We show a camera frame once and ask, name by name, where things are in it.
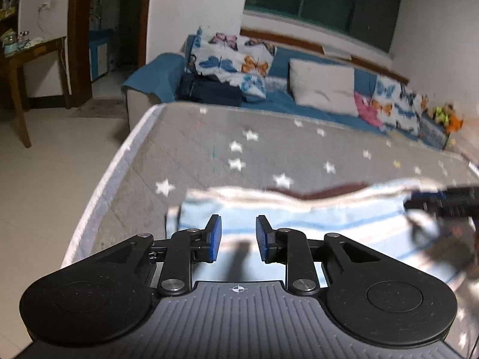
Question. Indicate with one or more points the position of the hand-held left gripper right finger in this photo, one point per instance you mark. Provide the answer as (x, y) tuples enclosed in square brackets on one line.
[(262, 237)]

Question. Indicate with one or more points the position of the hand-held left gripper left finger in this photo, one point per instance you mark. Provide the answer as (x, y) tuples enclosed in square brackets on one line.
[(215, 237)]

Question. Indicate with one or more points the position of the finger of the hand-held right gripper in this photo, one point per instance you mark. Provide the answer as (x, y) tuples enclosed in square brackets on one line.
[(441, 202)]

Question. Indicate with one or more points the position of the light blue striped cloth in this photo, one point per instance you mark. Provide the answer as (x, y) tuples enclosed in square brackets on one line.
[(336, 217)]

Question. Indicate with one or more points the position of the dark navy folded clothes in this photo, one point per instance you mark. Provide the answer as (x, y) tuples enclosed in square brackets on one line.
[(207, 89)]

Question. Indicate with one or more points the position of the orange plush toy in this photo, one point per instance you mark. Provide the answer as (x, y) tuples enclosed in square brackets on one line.
[(456, 121)]

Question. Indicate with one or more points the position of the grey star-print tablecloth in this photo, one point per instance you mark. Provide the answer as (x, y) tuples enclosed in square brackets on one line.
[(209, 149)]

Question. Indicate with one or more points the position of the butterfly print pillow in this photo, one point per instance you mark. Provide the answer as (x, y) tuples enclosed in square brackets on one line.
[(396, 104), (232, 63)]

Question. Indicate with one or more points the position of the pink cloth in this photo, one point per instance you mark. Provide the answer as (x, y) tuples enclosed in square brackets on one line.
[(365, 110)]

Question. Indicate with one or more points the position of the plain grey pillow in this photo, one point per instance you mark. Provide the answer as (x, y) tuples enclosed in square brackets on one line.
[(323, 86)]

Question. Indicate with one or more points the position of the dark floor mat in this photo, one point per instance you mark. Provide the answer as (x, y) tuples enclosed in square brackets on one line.
[(99, 107)]

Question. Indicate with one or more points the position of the blue sofa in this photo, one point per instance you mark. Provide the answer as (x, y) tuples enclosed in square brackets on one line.
[(161, 71)]

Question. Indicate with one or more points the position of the blue and white cabinet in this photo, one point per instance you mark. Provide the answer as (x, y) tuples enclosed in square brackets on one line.
[(100, 50)]

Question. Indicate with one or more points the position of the wooden side table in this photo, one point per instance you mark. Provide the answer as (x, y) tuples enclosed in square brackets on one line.
[(26, 60)]

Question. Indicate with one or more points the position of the glass jar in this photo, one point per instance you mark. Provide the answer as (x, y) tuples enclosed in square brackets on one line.
[(24, 38)]

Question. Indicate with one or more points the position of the dark wooden door frame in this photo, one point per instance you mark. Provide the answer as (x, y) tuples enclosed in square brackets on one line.
[(80, 33)]

